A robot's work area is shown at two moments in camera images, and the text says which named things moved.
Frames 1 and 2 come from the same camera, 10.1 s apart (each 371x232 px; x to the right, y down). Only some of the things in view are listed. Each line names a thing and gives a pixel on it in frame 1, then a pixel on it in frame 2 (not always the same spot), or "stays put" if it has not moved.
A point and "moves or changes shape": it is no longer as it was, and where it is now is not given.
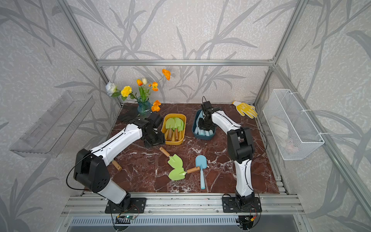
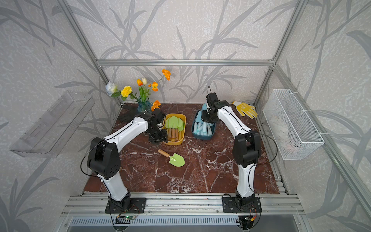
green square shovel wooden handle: x=178 y=174 to x=173 y=135
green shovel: x=174 y=161 stays put
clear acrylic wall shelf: x=47 y=137 stays put
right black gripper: x=200 y=126 to x=205 y=120
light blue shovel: x=201 y=161 moves or changes shape
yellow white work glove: x=245 y=109 stays put
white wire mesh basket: x=293 y=130 stays put
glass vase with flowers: x=145 y=105 stays put
